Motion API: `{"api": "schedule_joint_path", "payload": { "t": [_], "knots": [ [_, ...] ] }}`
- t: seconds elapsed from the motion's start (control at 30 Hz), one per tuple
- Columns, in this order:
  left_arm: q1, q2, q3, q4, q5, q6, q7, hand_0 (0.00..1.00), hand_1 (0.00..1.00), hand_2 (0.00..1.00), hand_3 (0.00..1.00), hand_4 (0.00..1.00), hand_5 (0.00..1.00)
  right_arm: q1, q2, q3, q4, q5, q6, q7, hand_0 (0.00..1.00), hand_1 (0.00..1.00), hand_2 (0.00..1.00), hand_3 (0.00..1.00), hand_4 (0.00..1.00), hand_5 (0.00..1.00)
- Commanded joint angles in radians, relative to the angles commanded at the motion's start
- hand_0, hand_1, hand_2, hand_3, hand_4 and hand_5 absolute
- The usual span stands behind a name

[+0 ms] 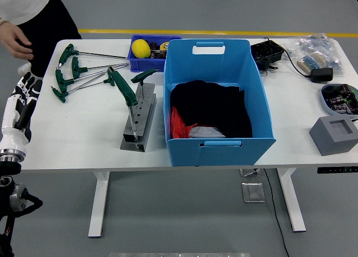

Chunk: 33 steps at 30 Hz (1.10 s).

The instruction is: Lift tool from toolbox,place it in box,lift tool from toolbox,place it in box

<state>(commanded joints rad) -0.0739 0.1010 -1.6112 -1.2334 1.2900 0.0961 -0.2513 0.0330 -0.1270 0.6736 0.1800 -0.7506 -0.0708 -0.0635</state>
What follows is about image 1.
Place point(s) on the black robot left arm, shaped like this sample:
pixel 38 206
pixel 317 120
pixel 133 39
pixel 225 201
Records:
pixel 9 201

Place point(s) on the yellow lemon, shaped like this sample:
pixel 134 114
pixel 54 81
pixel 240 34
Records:
pixel 140 48

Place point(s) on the black plastic tray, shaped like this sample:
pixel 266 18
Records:
pixel 265 51

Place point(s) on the large light blue box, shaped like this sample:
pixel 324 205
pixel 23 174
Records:
pixel 218 153

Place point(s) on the grey white cloth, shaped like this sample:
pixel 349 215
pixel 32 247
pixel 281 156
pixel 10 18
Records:
pixel 207 132

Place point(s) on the tan resistor strip bundle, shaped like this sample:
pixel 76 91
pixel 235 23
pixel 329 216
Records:
pixel 311 62

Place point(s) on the black cloth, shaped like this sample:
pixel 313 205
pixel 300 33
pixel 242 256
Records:
pixel 212 105

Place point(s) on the black round socket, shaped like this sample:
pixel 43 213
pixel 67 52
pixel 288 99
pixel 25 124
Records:
pixel 265 62

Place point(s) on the small dark blue bin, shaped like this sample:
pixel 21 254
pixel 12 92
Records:
pixel 145 63

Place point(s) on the white table leg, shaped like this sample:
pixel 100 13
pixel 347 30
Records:
pixel 98 206
pixel 293 203

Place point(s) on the person's right hand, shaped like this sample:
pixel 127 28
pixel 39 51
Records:
pixel 14 41

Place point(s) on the black table control panel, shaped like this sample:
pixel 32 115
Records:
pixel 335 169

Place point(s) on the metal floor plate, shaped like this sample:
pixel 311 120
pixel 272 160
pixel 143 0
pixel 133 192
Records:
pixel 249 172
pixel 253 192

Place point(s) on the electronic components heap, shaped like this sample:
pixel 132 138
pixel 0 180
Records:
pixel 341 100

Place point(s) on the dark small parts heap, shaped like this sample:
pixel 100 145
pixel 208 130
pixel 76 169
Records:
pixel 158 54

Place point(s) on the black power adapter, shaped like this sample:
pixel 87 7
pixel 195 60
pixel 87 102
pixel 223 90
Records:
pixel 321 75

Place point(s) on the light blue plate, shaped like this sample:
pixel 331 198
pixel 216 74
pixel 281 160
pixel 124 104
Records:
pixel 324 103

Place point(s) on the red cloth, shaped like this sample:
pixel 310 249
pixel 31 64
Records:
pixel 177 125

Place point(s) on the person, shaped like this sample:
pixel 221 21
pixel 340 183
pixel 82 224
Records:
pixel 47 22

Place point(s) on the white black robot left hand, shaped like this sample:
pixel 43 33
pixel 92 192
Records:
pixel 11 119

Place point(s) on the clear plastic parts bags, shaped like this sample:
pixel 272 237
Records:
pixel 316 44

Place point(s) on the grey foam block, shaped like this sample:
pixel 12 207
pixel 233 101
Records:
pixel 327 139

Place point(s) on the grey metal tool rack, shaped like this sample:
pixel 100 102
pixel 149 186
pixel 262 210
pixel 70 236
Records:
pixel 146 117

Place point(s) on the yellow tape measure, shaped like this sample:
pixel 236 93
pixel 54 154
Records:
pixel 164 45

